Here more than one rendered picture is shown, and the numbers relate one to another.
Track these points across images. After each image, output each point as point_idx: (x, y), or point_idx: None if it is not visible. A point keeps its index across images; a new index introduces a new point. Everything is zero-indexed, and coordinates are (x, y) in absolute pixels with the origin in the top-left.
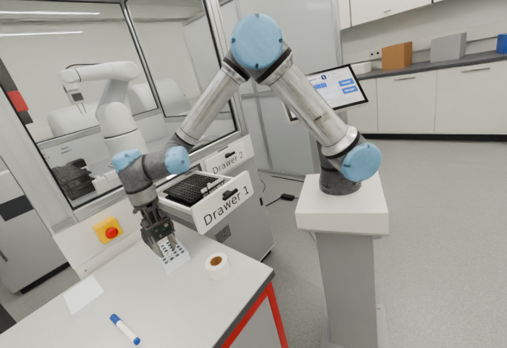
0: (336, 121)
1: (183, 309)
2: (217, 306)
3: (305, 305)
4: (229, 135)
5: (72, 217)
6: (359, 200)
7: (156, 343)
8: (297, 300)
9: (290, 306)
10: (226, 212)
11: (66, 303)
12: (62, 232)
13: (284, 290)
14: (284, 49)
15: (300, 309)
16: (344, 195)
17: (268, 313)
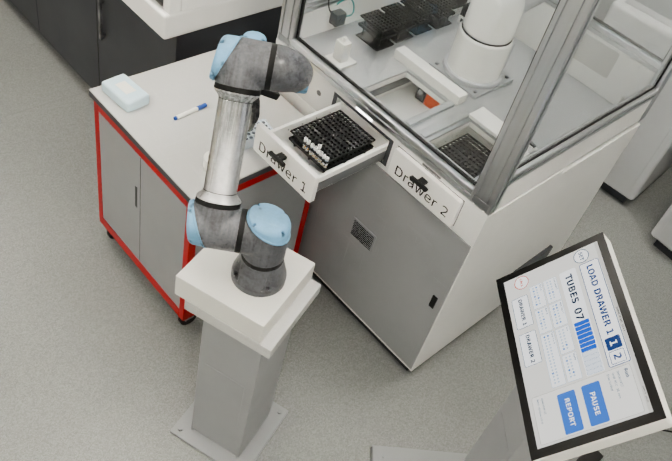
0: (208, 172)
1: (187, 142)
2: (176, 160)
3: (286, 381)
4: (453, 172)
5: (290, 41)
6: (212, 270)
7: (168, 128)
8: (296, 374)
9: (292, 362)
10: (277, 169)
11: None
12: (281, 43)
13: (320, 364)
14: (219, 82)
15: (282, 372)
16: (231, 265)
17: (183, 218)
